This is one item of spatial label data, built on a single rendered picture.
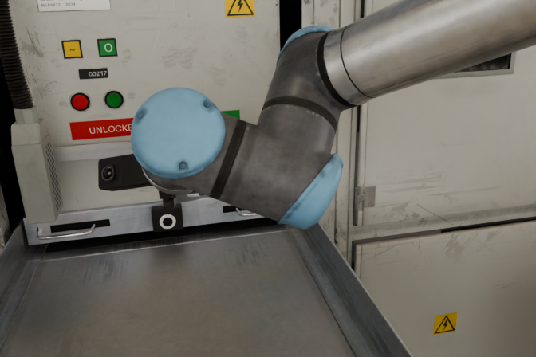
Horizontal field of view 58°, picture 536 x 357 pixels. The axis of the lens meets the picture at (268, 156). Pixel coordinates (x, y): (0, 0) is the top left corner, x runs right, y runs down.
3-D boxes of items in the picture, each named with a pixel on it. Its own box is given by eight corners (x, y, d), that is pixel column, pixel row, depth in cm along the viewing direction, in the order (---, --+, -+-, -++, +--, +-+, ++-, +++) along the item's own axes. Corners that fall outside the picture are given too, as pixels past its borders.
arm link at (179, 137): (212, 191, 45) (109, 154, 44) (206, 205, 57) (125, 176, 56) (244, 102, 47) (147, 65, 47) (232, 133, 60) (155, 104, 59)
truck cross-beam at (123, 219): (295, 213, 104) (295, 188, 102) (28, 245, 94) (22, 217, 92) (289, 204, 109) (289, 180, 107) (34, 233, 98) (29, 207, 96)
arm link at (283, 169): (357, 126, 52) (250, 84, 51) (336, 223, 47) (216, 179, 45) (327, 160, 60) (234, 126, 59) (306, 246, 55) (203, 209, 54)
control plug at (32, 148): (57, 222, 83) (38, 125, 78) (26, 225, 82) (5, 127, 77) (65, 204, 91) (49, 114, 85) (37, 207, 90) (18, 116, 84)
